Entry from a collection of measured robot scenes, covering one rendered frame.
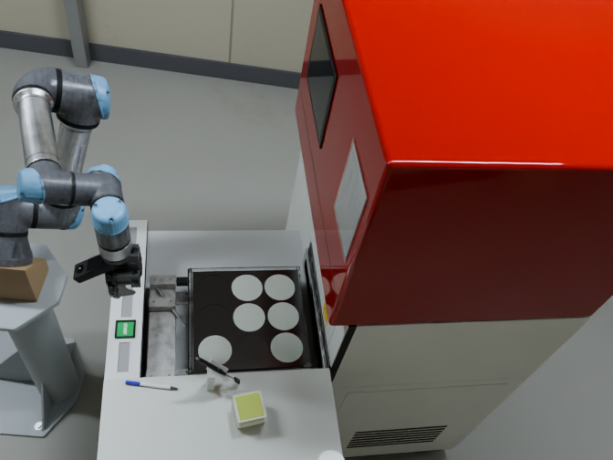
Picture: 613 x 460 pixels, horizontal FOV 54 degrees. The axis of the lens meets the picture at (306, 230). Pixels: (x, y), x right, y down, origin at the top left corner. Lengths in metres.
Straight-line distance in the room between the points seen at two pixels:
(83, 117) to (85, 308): 1.42
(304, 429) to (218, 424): 0.23
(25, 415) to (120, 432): 1.15
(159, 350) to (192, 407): 0.25
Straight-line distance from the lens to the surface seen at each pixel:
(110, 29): 4.06
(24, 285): 2.00
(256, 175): 3.48
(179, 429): 1.68
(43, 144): 1.50
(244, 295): 1.94
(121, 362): 1.78
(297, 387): 1.74
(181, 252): 2.12
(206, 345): 1.85
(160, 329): 1.90
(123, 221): 1.36
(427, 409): 2.24
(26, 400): 2.83
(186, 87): 4.00
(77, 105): 1.72
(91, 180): 1.43
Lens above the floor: 2.55
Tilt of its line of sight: 52 degrees down
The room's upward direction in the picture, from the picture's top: 14 degrees clockwise
